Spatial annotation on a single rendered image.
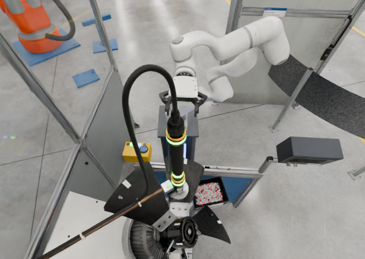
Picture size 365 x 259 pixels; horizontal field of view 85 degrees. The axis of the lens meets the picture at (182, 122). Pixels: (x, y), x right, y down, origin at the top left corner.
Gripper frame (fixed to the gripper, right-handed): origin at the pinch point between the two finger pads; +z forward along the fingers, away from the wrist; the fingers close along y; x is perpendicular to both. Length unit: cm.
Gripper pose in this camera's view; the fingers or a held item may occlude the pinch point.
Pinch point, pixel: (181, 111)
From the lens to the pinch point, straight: 66.2
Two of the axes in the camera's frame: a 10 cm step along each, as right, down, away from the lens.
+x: 0.1, -6.1, -8.0
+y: -10.0, -0.5, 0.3
